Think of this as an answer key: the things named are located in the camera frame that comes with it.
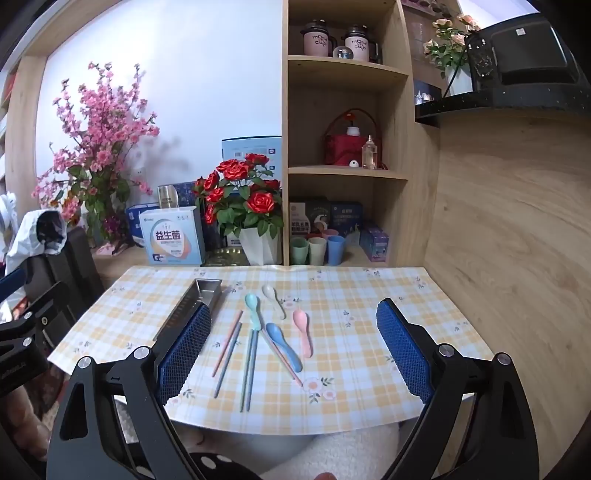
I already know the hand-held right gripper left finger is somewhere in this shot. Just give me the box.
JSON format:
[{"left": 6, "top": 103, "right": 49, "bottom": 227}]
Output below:
[{"left": 46, "top": 301, "right": 213, "bottom": 480}]

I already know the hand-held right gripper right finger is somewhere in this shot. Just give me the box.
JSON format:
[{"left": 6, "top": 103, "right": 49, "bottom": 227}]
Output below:
[{"left": 376, "top": 298, "right": 542, "bottom": 480}]

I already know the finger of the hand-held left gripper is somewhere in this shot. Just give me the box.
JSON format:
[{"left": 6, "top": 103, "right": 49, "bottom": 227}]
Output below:
[
  {"left": 0, "top": 268, "right": 27, "bottom": 297},
  {"left": 0, "top": 280, "right": 71, "bottom": 346}
]

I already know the stainless steel utensil tray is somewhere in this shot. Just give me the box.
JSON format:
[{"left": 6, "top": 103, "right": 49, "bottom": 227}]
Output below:
[{"left": 153, "top": 278, "right": 223, "bottom": 342}]

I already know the mint green spoon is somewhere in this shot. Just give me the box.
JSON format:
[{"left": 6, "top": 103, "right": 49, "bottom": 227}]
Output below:
[{"left": 245, "top": 294, "right": 262, "bottom": 331}]

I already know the blue spoon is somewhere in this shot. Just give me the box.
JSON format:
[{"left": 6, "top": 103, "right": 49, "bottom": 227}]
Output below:
[{"left": 265, "top": 322, "right": 303, "bottom": 373}]

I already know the cream white spoon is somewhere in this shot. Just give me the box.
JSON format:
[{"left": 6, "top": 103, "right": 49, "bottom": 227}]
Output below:
[{"left": 261, "top": 284, "right": 287, "bottom": 320}]

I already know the pink spoon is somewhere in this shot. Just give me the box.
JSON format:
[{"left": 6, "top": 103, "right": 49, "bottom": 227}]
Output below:
[{"left": 292, "top": 309, "right": 314, "bottom": 358}]

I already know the black chair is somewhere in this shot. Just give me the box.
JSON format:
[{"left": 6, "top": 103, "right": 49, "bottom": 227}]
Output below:
[{"left": 21, "top": 226, "right": 105, "bottom": 344}]

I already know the white plastic bag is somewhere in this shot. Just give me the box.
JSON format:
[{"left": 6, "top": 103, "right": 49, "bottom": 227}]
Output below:
[{"left": 4, "top": 210, "right": 68, "bottom": 259}]

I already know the yellow plaid floral tablecloth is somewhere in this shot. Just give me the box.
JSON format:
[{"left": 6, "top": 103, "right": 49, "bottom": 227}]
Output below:
[{"left": 47, "top": 264, "right": 494, "bottom": 437}]

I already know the gold embossed tin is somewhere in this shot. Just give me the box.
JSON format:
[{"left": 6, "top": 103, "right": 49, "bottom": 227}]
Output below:
[{"left": 204, "top": 247, "right": 252, "bottom": 267}]

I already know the light blue orange box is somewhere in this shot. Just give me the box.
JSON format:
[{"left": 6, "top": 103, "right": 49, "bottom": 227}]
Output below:
[{"left": 139, "top": 206, "right": 206, "bottom": 267}]

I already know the white fluffy cloth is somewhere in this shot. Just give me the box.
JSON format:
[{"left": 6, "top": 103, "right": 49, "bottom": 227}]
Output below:
[{"left": 175, "top": 422, "right": 416, "bottom": 480}]

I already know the small purple box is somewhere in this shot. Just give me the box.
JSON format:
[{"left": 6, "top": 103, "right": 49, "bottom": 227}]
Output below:
[{"left": 359, "top": 223, "right": 390, "bottom": 263}]

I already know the black polka-dot cloth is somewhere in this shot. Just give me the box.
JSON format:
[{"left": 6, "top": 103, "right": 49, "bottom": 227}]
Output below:
[{"left": 187, "top": 452, "right": 262, "bottom": 480}]

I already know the beige cup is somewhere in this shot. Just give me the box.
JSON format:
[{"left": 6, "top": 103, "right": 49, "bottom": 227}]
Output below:
[{"left": 308, "top": 236, "right": 328, "bottom": 266}]

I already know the blue product box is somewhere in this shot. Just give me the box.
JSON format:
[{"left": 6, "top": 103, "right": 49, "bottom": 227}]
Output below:
[{"left": 330, "top": 201, "right": 364, "bottom": 245}]

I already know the dark blue patterned box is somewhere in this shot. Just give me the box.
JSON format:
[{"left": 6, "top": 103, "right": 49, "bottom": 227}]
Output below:
[{"left": 178, "top": 181, "right": 204, "bottom": 208}]

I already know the dark product box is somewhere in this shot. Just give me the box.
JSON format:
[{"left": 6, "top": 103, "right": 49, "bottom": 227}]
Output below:
[{"left": 307, "top": 199, "right": 332, "bottom": 234}]

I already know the red rose bouquet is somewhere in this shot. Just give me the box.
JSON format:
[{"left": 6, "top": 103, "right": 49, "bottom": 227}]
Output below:
[{"left": 191, "top": 153, "right": 284, "bottom": 241}]

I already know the pink blossom flower arrangement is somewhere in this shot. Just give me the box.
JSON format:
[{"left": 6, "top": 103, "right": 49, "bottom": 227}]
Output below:
[{"left": 31, "top": 61, "right": 160, "bottom": 250}]

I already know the white product box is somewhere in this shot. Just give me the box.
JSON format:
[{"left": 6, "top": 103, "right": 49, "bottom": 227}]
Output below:
[{"left": 289, "top": 201, "right": 309, "bottom": 238}]

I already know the wooden shelf unit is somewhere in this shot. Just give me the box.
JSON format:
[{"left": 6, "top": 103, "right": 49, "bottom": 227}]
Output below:
[{"left": 281, "top": 0, "right": 441, "bottom": 267}]

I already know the white blue flat box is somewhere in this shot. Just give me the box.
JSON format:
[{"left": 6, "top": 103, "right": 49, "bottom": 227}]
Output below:
[{"left": 222, "top": 137, "right": 283, "bottom": 183}]

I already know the red gift basket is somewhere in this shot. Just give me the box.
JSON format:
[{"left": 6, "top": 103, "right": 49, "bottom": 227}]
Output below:
[{"left": 324, "top": 108, "right": 384, "bottom": 167}]

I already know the small dark box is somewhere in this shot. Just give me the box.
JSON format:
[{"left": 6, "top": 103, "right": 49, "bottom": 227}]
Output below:
[{"left": 413, "top": 79, "right": 443, "bottom": 106}]

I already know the black speckled shelf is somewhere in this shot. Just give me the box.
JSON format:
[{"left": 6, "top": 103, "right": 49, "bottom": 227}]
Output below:
[{"left": 414, "top": 87, "right": 591, "bottom": 124}]

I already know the white flower vase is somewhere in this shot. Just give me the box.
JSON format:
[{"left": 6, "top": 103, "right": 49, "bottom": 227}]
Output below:
[{"left": 444, "top": 62, "right": 472, "bottom": 97}]

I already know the black appliance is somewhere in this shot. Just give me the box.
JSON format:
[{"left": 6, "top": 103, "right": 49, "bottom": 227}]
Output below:
[{"left": 464, "top": 21, "right": 583, "bottom": 93}]

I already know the pale pink rose bouquet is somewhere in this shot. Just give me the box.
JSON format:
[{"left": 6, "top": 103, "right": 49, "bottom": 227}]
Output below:
[{"left": 422, "top": 14, "right": 481, "bottom": 79}]

